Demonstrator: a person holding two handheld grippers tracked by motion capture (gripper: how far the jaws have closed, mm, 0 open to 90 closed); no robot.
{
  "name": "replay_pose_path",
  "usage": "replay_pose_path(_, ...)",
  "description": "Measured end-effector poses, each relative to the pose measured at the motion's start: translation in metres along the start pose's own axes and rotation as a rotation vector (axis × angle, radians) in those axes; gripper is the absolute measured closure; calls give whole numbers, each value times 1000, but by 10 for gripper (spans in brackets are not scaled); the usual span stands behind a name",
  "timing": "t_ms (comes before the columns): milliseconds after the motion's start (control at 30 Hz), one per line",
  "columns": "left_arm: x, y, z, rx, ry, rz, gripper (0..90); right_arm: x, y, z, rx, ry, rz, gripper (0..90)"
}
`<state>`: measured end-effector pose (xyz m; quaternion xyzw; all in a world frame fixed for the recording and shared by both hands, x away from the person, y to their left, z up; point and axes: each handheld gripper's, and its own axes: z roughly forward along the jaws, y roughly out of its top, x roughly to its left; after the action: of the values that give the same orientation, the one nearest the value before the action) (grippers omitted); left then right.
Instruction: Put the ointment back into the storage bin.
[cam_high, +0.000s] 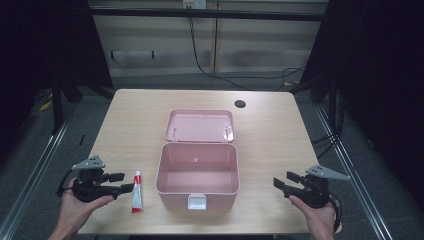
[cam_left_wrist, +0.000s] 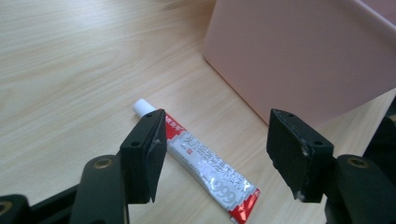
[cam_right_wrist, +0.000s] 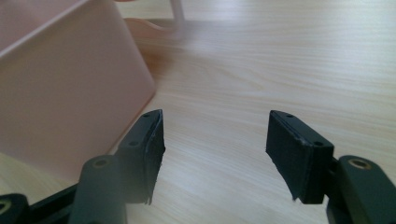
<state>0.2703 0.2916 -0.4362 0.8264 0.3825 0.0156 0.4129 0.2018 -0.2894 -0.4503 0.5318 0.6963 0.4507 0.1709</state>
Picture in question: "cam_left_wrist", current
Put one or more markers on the pink storage box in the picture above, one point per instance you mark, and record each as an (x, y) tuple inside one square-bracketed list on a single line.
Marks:
[(295, 53)]

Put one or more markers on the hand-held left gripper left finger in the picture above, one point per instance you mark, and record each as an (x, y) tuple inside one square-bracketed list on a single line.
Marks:
[(141, 161)]

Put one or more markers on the red and white ointment tube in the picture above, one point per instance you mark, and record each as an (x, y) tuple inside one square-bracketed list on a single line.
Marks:
[(205, 161)]

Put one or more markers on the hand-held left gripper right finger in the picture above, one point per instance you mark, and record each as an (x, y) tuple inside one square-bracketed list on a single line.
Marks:
[(295, 155)]

